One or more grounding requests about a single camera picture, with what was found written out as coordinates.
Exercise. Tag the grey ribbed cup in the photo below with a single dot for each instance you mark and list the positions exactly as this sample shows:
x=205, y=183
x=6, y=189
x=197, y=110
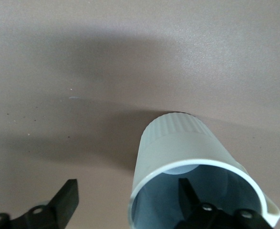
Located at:
x=178, y=143

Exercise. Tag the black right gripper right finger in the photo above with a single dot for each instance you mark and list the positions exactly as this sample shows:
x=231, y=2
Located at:
x=189, y=207

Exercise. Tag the brown table cloth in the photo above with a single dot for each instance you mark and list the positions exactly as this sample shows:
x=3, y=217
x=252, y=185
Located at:
x=82, y=71

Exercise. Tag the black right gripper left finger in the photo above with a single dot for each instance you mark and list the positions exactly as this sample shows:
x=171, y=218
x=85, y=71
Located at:
x=63, y=205

